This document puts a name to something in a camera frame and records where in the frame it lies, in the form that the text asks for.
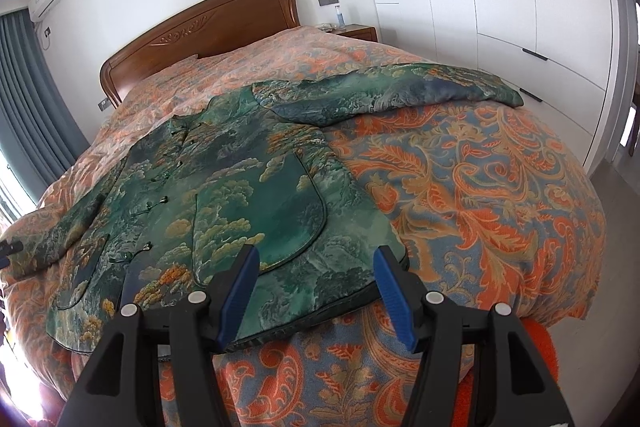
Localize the green landscape print jacket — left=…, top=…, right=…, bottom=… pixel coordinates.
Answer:
left=0, top=63, right=525, bottom=353

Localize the bright window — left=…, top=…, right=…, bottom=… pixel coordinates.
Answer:
left=0, top=147, right=22, bottom=230

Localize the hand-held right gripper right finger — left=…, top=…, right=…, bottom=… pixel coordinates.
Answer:
left=374, top=246, right=576, bottom=427

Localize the wooden headboard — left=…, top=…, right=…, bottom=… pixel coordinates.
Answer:
left=99, top=0, right=301, bottom=110

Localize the orange paisley bedspread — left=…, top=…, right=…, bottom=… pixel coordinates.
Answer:
left=0, top=24, right=608, bottom=427

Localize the grey-blue curtain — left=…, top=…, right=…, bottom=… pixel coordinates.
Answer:
left=0, top=12, right=91, bottom=178

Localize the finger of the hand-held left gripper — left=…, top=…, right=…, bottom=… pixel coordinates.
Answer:
left=0, top=241, right=24, bottom=267

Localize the wooden nightstand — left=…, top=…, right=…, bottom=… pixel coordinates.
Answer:
left=336, top=24, right=378, bottom=42

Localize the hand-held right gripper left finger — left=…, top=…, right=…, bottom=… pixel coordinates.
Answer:
left=55, top=244, right=261, bottom=427

